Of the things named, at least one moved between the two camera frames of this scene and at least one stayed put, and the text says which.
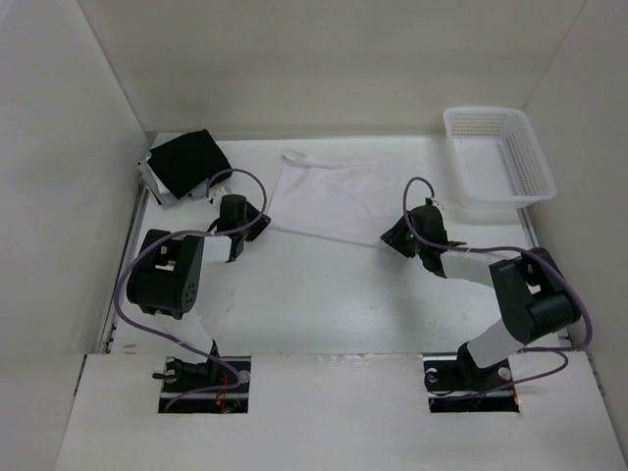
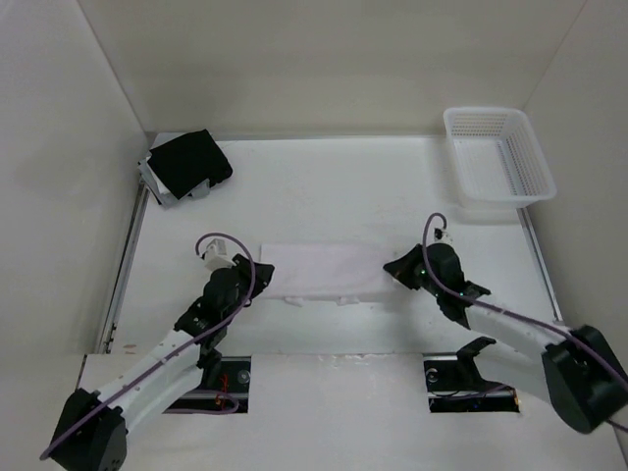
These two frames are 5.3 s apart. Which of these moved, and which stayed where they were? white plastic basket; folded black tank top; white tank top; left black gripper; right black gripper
Moved: white tank top; right black gripper; left black gripper
Stayed: folded black tank top; white plastic basket
